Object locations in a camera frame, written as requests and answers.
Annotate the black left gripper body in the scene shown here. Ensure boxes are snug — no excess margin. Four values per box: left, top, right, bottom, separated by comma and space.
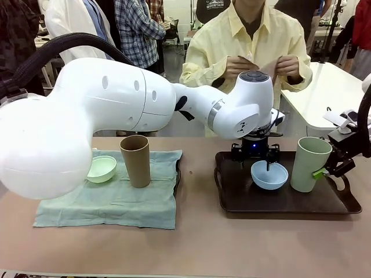
230, 133, 281, 163

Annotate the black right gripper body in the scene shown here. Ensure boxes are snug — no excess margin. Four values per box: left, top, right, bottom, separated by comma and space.
327, 127, 354, 162

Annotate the bystander in white shirt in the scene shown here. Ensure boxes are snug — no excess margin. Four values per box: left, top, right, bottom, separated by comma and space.
44, 0, 117, 63

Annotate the light green bowl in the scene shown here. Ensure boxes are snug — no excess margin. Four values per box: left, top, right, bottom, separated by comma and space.
86, 155, 118, 184

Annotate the light blue bowl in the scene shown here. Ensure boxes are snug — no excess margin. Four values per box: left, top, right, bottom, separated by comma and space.
250, 160, 290, 191

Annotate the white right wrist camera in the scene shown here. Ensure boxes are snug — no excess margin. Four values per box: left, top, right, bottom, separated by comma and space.
322, 109, 361, 136

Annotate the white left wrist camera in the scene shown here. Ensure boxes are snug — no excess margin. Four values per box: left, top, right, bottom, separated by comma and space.
270, 108, 287, 126

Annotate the bystander in black clothes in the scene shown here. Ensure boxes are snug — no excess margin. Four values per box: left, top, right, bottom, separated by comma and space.
274, 0, 321, 56

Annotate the person in yellow shirt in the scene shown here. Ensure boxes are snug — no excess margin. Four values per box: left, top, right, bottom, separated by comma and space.
179, 0, 314, 137

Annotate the person's left hand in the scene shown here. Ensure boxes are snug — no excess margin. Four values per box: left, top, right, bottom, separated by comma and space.
274, 54, 300, 78

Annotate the black right arm cable sleeve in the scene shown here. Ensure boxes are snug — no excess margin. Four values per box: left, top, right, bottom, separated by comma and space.
357, 86, 371, 159

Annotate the black arm cable sleeve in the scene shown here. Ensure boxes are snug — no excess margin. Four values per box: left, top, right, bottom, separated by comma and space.
357, 86, 371, 159
0, 32, 147, 101

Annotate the bystander in dark patterned top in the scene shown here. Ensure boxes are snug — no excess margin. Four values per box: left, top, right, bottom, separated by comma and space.
0, 0, 45, 98

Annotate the person's left forearm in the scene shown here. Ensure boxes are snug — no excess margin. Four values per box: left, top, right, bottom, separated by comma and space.
294, 54, 314, 85

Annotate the white side table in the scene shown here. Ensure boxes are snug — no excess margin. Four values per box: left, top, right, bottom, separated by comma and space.
280, 61, 371, 131

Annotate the bystander in red top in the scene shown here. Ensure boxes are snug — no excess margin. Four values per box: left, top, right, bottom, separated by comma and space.
350, 0, 371, 83

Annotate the bystander in black printed t-shirt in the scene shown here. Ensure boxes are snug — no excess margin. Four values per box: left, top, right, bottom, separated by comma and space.
195, 0, 233, 24

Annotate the brown tall cup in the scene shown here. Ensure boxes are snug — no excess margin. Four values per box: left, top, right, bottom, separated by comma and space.
119, 134, 152, 189

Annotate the green cloth mat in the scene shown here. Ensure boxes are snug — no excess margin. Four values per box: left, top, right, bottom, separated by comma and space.
32, 149, 184, 230

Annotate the person's right hand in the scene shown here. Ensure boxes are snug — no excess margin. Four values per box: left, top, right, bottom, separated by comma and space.
225, 54, 259, 79

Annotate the black left arm cable sleeve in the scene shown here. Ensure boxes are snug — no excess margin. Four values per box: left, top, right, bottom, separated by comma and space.
0, 32, 147, 101

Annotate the bystander in plaid shirt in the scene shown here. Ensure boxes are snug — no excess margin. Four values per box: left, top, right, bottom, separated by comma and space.
114, 0, 168, 75

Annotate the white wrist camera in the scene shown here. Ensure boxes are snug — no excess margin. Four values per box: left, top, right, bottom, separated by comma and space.
270, 108, 287, 126
322, 109, 361, 136

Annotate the beige cloth mat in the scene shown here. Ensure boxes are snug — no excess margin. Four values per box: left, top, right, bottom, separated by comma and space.
237, 54, 284, 98

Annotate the black tripod stand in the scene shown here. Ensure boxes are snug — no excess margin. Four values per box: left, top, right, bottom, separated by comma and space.
318, 0, 341, 64

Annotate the dark brown serving tray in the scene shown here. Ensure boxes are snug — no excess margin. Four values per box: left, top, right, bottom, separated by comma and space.
214, 151, 363, 215
173, 157, 183, 199

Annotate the light green tall cup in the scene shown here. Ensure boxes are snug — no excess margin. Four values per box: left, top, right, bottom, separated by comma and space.
290, 136, 333, 193

